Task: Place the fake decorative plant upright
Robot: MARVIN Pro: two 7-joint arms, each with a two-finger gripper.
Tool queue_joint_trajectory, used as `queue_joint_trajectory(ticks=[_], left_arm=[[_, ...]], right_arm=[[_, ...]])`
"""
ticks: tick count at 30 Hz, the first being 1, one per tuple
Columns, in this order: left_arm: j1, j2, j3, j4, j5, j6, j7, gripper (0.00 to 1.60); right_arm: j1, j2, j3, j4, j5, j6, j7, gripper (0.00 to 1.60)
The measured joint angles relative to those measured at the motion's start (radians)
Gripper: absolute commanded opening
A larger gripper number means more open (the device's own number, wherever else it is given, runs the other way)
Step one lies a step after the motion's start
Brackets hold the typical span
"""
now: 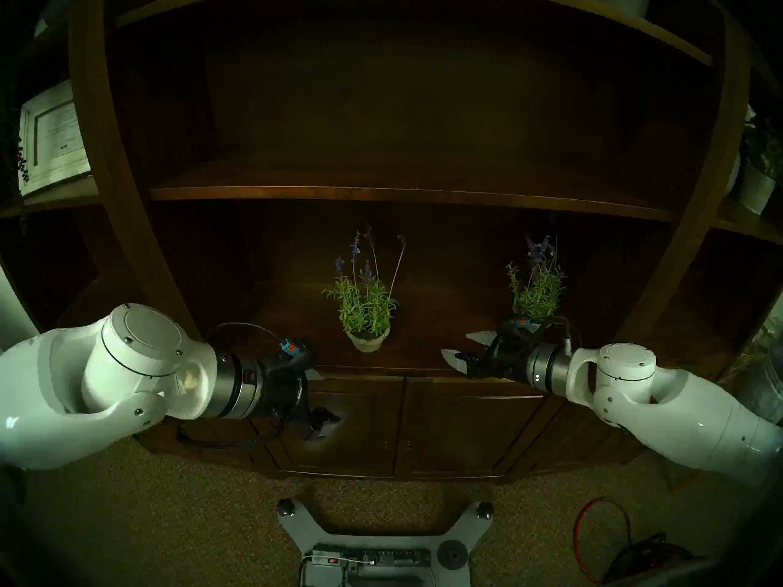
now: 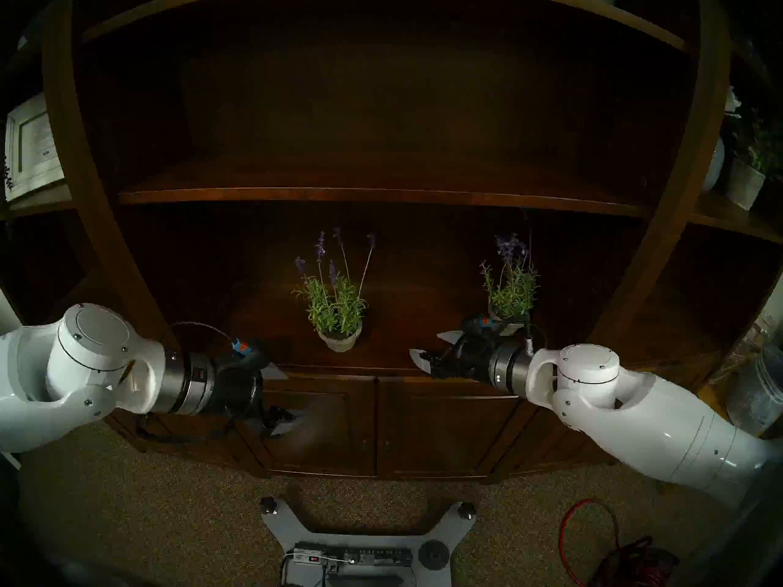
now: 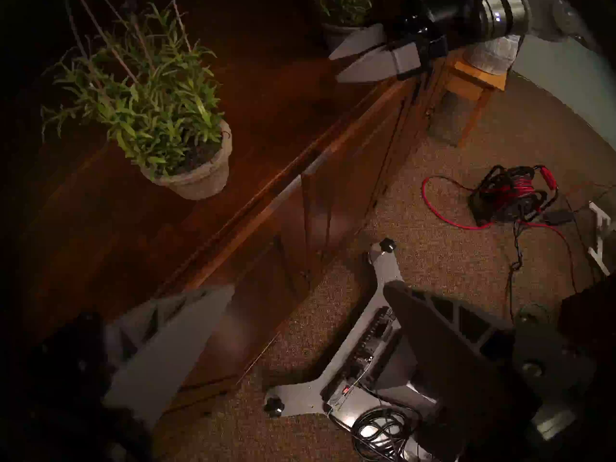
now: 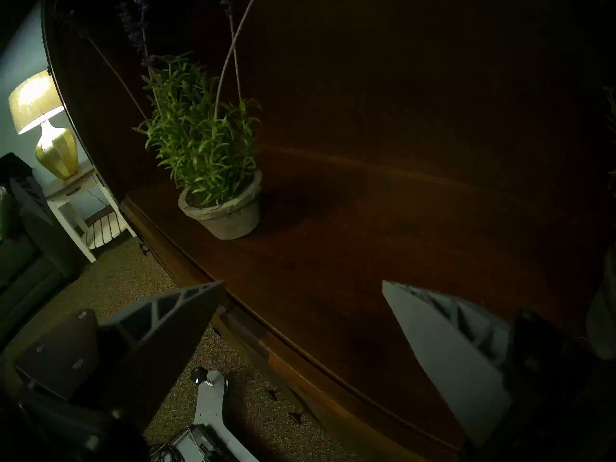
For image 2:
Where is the clear plastic container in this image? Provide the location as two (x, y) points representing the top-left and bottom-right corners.
(710, 314), (783, 437)

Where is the green plant in white pot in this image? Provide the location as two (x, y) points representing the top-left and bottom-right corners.
(722, 87), (783, 212)

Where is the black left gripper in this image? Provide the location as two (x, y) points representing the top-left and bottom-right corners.
(211, 360), (305, 440)

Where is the thin gray wire loop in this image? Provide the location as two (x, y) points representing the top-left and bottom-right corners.
(168, 321), (233, 348)

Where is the dark wooden bookshelf cabinet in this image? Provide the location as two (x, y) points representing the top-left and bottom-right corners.
(0, 0), (783, 484)

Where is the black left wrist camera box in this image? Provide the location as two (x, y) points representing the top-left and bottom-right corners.
(220, 340), (270, 372)

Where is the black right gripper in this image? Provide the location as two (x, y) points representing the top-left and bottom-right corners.
(409, 330), (499, 382)

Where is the black power strip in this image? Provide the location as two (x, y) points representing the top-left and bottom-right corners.
(294, 544), (414, 569)

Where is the fake lavender plant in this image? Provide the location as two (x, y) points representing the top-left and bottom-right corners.
(291, 227), (377, 353)
(478, 232), (542, 337)

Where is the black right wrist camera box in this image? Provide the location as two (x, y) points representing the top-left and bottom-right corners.
(462, 314), (502, 343)

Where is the white framed certificate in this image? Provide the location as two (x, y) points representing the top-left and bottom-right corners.
(3, 92), (66, 202)

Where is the red cable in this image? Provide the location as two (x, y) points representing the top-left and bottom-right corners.
(560, 499), (620, 587)

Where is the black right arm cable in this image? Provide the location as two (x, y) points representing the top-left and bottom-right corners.
(499, 320), (548, 354)

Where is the wooden cabinet door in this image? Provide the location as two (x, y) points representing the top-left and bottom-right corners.
(376, 377), (554, 479)
(257, 375), (380, 478)

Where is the gray robot base plate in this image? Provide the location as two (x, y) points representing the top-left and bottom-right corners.
(258, 496), (478, 587)

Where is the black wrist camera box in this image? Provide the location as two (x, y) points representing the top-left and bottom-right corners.
(220, 340), (270, 372)
(462, 314), (502, 343)

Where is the small white round vase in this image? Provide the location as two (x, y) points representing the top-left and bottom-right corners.
(702, 133), (727, 194)

